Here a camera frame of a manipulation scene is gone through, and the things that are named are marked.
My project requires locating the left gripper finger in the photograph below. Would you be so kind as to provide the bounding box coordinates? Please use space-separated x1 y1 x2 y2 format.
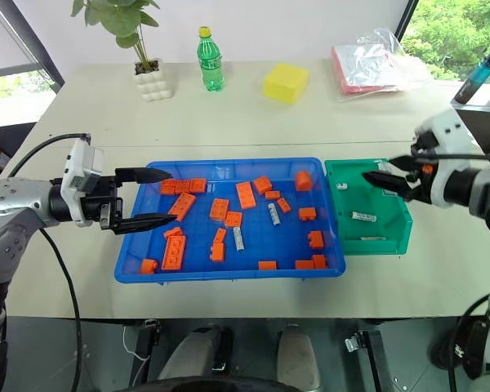
113 212 177 237
114 166 174 185

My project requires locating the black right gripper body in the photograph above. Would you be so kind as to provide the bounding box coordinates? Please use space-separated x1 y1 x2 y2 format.
403 131 439 203

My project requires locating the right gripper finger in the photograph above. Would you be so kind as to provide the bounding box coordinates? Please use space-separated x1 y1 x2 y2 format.
385 154 425 173
362 171 418 197

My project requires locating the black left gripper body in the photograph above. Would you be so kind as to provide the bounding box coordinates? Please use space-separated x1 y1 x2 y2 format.
81 173 124 233

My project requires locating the green plastic bin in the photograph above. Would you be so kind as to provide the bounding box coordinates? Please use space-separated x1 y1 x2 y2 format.
323 158 415 256

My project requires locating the blue plastic bin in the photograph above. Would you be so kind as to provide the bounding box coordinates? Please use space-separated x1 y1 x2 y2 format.
114 157 348 286

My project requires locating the long orange toy brick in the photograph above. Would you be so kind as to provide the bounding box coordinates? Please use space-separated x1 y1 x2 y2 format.
161 234 188 271
167 192 198 223
234 180 258 211

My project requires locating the rounded orange toy block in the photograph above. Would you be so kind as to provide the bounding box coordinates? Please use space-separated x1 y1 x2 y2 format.
295 170 314 193

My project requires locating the grey metal box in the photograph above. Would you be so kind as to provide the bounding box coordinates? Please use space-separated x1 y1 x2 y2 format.
450 100 490 157

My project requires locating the white bubble plant pot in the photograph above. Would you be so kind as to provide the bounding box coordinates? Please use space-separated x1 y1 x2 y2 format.
134 57 176 102

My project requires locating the clear bag with pink sheets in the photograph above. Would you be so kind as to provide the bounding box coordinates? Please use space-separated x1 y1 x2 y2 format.
330 26 434 104

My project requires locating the blue water bottle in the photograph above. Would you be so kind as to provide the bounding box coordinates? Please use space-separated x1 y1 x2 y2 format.
452 52 490 104

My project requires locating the black table caster leg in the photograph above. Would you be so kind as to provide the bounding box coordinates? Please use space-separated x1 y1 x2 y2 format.
128 319 162 389
344 328 395 392

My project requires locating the green plastic soda bottle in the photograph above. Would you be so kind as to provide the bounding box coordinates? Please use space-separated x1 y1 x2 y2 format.
196 25 227 93

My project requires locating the grey robot foot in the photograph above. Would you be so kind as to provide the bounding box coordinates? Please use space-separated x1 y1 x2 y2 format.
158 323 234 385
276 323 323 392

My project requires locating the yellow box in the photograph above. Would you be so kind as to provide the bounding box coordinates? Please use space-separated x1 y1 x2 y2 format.
261 61 311 106

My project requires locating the green leafy plant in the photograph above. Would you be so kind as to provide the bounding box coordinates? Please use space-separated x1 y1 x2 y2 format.
69 0 163 73

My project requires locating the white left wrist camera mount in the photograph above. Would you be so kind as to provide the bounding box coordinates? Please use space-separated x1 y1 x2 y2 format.
60 137 105 228

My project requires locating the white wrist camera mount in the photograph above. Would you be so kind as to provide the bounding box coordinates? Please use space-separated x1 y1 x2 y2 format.
60 137 105 228
413 109 479 207

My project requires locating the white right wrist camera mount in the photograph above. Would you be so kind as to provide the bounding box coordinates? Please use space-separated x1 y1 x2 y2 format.
413 109 479 207

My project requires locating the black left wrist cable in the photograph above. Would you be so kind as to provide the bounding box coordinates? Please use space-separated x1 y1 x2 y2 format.
7 131 92 177

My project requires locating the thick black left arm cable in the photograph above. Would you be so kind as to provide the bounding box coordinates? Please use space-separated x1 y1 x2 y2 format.
38 226 83 392

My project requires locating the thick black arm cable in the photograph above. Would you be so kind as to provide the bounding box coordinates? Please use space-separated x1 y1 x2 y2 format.
448 293 490 392
38 226 83 392

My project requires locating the thin white cable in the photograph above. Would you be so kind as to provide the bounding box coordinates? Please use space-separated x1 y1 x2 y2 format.
122 324 151 363

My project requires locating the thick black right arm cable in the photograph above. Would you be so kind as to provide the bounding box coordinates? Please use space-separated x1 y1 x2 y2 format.
448 293 490 392

